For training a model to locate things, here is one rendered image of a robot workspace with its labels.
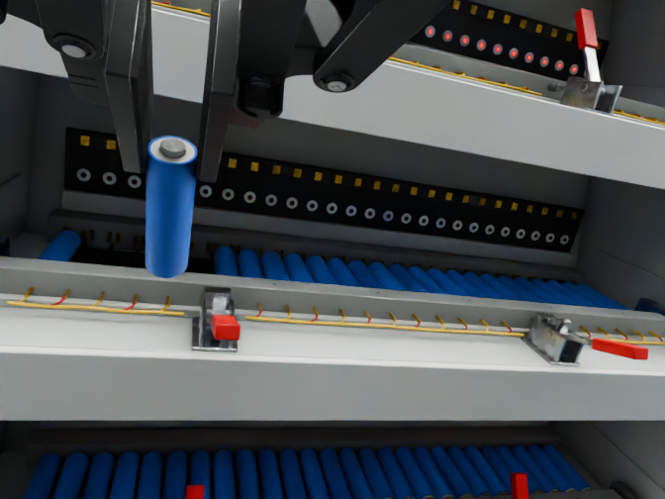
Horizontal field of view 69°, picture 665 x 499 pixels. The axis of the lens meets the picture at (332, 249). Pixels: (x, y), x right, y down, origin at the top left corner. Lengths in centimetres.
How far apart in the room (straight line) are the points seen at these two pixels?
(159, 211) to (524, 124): 27
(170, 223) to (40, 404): 16
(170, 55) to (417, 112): 16
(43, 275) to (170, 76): 15
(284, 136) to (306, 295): 20
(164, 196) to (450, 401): 26
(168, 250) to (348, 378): 17
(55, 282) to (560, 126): 36
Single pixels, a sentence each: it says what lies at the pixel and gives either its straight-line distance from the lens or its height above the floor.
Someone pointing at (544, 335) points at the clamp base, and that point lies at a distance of 43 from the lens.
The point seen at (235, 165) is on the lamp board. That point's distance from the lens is 46.
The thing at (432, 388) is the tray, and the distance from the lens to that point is 36.
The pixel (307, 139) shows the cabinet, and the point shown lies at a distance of 51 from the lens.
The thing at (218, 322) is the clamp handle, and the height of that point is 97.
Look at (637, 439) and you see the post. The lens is 63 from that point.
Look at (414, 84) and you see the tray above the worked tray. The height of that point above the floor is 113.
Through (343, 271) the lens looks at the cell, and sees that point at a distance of 42.
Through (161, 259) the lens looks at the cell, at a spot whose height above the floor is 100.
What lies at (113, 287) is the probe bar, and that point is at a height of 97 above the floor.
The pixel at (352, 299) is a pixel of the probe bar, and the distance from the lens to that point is 37.
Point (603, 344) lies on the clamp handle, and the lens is 39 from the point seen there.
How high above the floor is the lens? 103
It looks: 2 degrees down
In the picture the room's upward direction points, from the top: 7 degrees clockwise
